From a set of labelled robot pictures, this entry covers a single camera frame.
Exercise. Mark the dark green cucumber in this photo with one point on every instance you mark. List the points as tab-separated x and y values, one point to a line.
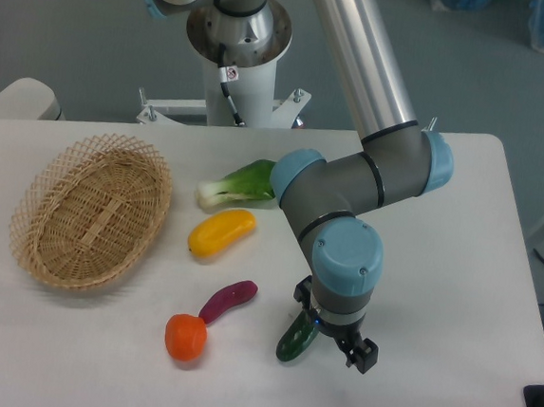
297	338

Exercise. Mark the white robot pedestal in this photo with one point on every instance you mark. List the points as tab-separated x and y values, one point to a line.
239	57

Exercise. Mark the green bok choy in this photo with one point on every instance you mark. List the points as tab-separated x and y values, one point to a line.
251	182

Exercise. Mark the white chair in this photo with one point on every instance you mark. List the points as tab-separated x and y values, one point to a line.
29	99

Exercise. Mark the yellow mango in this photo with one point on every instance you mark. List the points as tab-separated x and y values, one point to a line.
219	232

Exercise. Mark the purple eggplant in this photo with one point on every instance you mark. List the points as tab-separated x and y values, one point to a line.
226	299

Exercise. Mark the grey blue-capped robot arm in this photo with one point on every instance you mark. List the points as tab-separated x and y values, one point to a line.
395	159

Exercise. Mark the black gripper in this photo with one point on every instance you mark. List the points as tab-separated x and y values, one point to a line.
343	328

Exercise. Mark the woven wicker basket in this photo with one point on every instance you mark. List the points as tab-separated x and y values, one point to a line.
92	213

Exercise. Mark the orange tangerine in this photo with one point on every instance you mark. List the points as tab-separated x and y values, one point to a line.
185	336

